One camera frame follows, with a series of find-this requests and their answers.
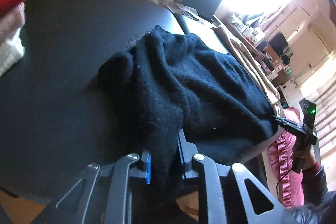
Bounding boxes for black knit sweater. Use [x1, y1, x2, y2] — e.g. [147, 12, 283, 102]
[97, 26, 278, 202]

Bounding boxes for person's right forearm dark sleeve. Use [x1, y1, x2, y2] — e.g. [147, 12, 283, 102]
[291, 160, 336, 224]

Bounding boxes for person's right hand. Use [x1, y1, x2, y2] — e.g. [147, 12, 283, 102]
[292, 140, 315, 170]

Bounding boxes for pink ruffled bed cover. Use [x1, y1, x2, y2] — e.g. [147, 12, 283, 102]
[267, 107, 306, 210]

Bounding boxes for wooden desk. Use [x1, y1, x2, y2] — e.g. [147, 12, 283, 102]
[224, 14, 286, 82]

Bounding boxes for black monitor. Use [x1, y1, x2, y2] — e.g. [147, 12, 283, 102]
[268, 32, 289, 57]

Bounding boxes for cream knit sweater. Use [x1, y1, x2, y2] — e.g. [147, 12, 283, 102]
[211, 25, 283, 117]

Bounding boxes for pink white folded garments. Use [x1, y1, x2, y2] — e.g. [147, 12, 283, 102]
[0, 2, 25, 76]

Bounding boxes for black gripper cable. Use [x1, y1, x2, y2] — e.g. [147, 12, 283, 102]
[276, 167, 295, 201]

